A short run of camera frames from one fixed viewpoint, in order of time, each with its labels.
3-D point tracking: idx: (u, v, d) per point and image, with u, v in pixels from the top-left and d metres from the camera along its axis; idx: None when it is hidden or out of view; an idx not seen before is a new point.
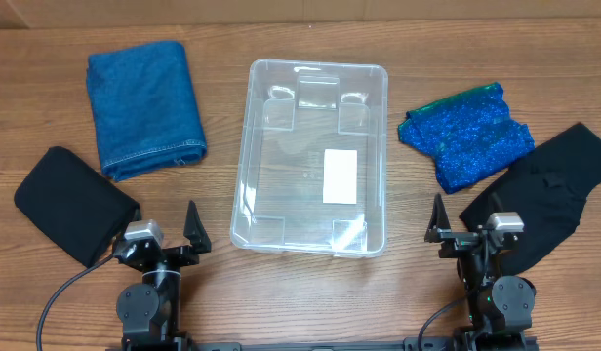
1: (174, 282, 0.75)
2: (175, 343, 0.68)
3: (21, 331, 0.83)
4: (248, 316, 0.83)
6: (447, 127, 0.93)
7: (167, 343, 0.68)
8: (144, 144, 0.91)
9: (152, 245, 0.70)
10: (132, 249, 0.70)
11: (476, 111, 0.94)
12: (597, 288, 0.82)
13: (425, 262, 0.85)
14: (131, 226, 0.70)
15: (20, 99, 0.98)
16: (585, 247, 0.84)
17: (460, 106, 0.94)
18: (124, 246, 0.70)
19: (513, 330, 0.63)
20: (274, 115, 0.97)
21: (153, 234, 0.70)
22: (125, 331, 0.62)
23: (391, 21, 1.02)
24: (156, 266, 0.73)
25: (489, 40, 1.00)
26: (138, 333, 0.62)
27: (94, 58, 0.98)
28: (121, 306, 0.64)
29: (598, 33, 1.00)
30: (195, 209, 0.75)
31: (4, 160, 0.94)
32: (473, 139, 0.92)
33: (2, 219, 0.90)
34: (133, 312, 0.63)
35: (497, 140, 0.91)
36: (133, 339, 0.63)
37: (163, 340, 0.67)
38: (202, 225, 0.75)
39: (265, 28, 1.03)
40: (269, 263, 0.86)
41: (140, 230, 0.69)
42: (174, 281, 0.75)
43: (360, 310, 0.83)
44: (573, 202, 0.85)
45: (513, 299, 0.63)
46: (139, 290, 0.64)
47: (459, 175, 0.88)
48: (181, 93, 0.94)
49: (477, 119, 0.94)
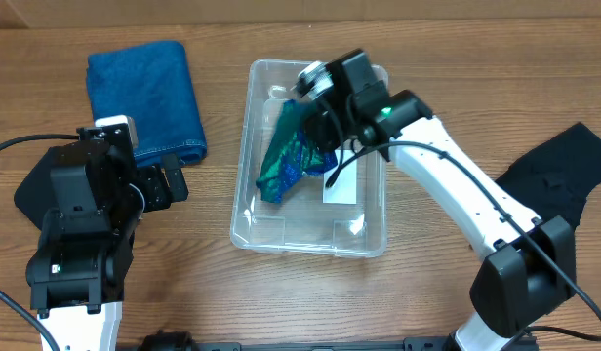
1: (138, 207, 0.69)
2: (107, 225, 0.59)
3: (22, 331, 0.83)
4: (249, 316, 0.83)
6: None
7: (100, 218, 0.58)
8: (144, 144, 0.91)
9: (123, 131, 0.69)
10: (100, 136, 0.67)
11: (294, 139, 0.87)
12: (595, 288, 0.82)
13: (425, 262, 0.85)
14: (104, 120, 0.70)
15: (20, 99, 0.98)
16: (585, 248, 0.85)
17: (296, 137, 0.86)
18: (92, 132, 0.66)
19: (352, 70, 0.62)
20: (274, 115, 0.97)
21: (128, 123, 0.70)
22: (53, 170, 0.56)
23: (392, 21, 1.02)
24: (139, 209, 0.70)
25: (489, 40, 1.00)
26: (67, 171, 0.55)
27: (94, 58, 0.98)
28: (62, 149, 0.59)
29: (599, 32, 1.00)
30: (173, 156, 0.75)
31: (4, 160, 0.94)
32: (284, 167, 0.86)
33: (2, 219, 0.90)
34: (72, 152, 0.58)
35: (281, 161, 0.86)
36: (60, 185, 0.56)
37: (98, 213, 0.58)
38: (180, 171, 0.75)
39: (265, 28, 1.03)
40: (269, 263, 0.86)
41: (115, 118, 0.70)
42: (138, 204, 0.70)
43: (359, 309, 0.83)
44: (573, 203, 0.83)
45: (360, 72, 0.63)
46: (87, 141, 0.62)
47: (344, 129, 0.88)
48: (180, 92, 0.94)
49: None
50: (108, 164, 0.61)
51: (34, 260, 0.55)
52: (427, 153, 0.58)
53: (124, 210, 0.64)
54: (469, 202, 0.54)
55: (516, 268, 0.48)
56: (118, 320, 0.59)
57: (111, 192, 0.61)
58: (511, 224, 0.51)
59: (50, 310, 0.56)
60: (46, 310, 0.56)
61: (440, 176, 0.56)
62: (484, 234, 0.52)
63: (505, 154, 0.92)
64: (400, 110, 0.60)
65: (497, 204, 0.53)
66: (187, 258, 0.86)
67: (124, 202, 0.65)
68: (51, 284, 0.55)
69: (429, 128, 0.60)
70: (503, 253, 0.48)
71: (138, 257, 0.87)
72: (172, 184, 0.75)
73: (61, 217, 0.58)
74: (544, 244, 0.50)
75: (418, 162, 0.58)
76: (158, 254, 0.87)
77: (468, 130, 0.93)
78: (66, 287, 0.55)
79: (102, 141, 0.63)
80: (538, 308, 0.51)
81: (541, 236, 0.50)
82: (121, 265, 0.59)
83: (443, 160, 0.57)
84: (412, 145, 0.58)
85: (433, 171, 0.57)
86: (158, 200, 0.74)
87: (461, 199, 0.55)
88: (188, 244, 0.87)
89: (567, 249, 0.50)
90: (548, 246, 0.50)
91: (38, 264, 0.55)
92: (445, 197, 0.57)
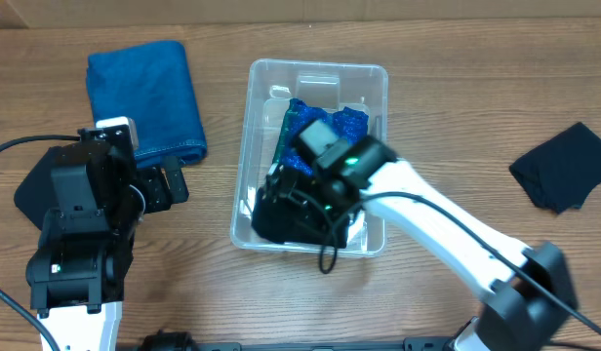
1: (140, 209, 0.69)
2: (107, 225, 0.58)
3: (22, 331, 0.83)
4: (249, 316, 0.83)
6: None
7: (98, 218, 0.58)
8: (144, 145, 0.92)
9: (124, 133, 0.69)
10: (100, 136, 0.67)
11: None
12: (595, 288, 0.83)
13: (424, 262, 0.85)
14: (105, 122, 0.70)
15: (20, 99, 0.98)
16: (583, 248, 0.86)
17: None
18: (93, 133, 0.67)
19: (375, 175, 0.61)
20: (274, 115, 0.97)
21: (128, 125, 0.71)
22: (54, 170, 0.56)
23: (392, 21, 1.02)
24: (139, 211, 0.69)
25: (490, 40, 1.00)
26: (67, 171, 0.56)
27: (94, 58, 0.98)
28: (62, 150, 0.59)
29: (599, 32, 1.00)
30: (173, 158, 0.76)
31: (3, 160, 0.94)
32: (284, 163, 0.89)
33: (2, 219, 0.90)
34: (72, 153, 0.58)
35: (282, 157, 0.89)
36: (60, 184, 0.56)
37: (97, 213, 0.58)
38: (180, 171, 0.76)
39: (264, 28, 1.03)
40: (269, 263, 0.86)
41: (115, 119, 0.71)
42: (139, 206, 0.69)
43: (359, 309, 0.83)
44: (569, 198, 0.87)
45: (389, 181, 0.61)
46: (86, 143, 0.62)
47: (352, 132, 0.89)
48: (180, 92, 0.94)
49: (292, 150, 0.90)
50: (108, 164, 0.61)
51: (34, 261, 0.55)
52: (405, 202, 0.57)
53: (124, 211, 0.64)
54: (478, 266, 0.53)
55: (515, 310, 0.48)
56: (118, 320, 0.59)
57: (111, 192, 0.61)
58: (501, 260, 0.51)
59: (50, 310, 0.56)
60: (46, 310, 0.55)
61: (421, 223, 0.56)
62: (477, 275, 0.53)
63: (505, 154, 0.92)
64: (366, 158, 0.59)
65: (512, 266, 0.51)
66: (187, 258, 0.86)
67: (124, 202, 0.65)
68: (51, 283, 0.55)
69: (399, 173, 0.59)
70: (501, 295, 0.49)
71: (138, 257, 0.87)
72: (172, 184, 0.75)
73: (62, 217, 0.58)
74: (540, 275, 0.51)
75: (408, 216, 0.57)
76: (159, 254, 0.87)
77: (468, 130, 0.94)
78: (66, 287, 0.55)
79: (103, 142, 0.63)
80: (542, 334, 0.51)
81: (535, 265, 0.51)
82: (121, 265, 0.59)
83: (419, 203, 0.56)
84: (387, 194, 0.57)
85: (414, 219, 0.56)
86: (158, 201, 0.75)
87: (446, 243, 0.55)
88: (188, 244, 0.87)
89: (561, 274, 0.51)
90: (544, 275, 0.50)
91: (38, 263, 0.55)
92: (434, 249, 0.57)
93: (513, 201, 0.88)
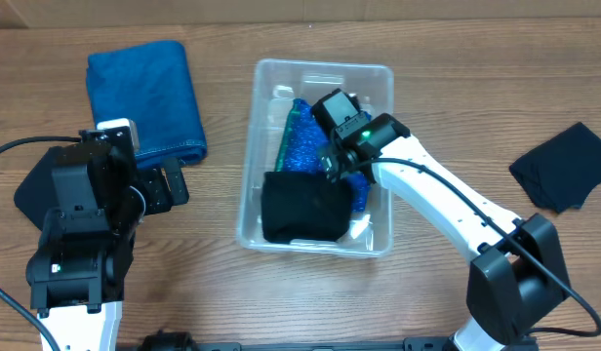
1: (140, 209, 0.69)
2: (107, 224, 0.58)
3: (22, 331, 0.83)
4: (249, 316, 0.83)
6: (302, 149, 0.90)
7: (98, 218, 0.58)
8: (144, 145, 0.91)
9: (125, 134, 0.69)
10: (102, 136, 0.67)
11: (298, 146, 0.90)
12: (595, 287, 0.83)
13: (425, 262, 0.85)
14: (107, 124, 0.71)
15: (19, 99, 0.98)
16: (583, 248, 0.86)
17: (300, 144, 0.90)
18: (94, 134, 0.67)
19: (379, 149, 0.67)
20: (278, 115, 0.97)
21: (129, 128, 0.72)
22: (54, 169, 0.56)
23: (392, 21, 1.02)
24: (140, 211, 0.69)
25: (490, 40, 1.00)
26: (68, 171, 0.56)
27: (94, 58, 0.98)
28: (63, 150, 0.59)
29: (599, 32, 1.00)
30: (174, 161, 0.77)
31: (3, 160, 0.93)
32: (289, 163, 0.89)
33: (2, 219, 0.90)
34: (73, 153, 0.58)
35: (286, 157, 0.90)
36: (61, 184, 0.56)
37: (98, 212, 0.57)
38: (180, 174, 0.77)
39: (265, 27, 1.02)
40: (270, 263, 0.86)
41: (117, 122, 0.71)
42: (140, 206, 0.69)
43: (359, 309, 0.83)
44: (569, 198, 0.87)
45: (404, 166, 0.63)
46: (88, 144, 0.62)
47: None
48: (180, 92, 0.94)
49: (296, 150, 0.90)
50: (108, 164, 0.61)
51: (34, 261, 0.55)
52: (407, 169, 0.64)
53: (124, 211, 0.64)
54: (470, 232, 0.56)
55: (501, 273, 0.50)
56: (118, 320, 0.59)
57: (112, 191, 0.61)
58: (493, 226, 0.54)
59: (50, 310, 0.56)
60: (46, 310, 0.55)
61: (422, 190, 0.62)
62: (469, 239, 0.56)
63: (505, 154, 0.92)
64: (380, 136, 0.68)
65: (500, 232, 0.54)
66: (187, 258, 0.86)
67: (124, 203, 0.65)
68: (51, 283, 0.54)
69: (410, 145, 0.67)
70: (489, 256, 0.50)
71: (138, 257, 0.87)
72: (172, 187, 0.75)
73: (61, 217, 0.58)
74: (531, 244, 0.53)
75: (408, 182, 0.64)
76: (159, 254, 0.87)
77: (468, 130, 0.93)
78: (66, 287, 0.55)
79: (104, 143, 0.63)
80: (533, 314, 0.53)
81: (528, 237, 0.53)
82: (121, 265, 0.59)
83: (421, 174, 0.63)
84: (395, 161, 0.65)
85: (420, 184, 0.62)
86: (159, 203, 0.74)
87: (445, 210, 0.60)
88: (188, 244, 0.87)
89: (552, 248, 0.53)
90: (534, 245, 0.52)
91: (38, 263, 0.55)
92: (436, 215, 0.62)
93: (514, 201, 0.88)
